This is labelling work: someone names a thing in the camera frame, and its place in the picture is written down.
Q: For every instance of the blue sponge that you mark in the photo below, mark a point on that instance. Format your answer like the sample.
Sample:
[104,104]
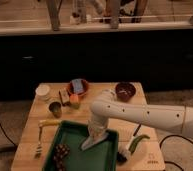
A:
[77,86]

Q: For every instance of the yellow handled fork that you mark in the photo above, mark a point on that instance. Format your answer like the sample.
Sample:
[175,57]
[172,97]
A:
[41,125]

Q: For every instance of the white plastic cup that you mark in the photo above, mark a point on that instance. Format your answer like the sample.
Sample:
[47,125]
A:
[43,92]

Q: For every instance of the dark metal cup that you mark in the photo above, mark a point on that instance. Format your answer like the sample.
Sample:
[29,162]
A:
[55,109]

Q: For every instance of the green plastic tray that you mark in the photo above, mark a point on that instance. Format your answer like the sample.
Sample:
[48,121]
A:
[101,157]

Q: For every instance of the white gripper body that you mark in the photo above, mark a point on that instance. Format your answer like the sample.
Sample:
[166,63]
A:
[95,131]

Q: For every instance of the dark red grape bunch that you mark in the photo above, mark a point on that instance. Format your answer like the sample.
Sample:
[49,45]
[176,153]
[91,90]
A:
[61,151]

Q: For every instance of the green cucumber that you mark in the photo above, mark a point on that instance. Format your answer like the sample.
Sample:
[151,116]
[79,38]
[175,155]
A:
[136,141]

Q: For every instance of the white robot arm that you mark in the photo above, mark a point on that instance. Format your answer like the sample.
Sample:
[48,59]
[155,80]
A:
[174,119]

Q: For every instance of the orange bowl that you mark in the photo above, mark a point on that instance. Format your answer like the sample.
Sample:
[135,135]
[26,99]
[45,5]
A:
[85,85]

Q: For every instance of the dark red bowl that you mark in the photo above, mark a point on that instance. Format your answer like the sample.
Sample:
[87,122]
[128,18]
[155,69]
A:
[125,91]

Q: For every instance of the brown wooden block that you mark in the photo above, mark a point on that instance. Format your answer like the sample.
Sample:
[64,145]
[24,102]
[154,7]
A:
[64,96]

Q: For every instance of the grey blue towel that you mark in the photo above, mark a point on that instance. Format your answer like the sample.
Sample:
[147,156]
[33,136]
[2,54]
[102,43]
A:
[90,141]

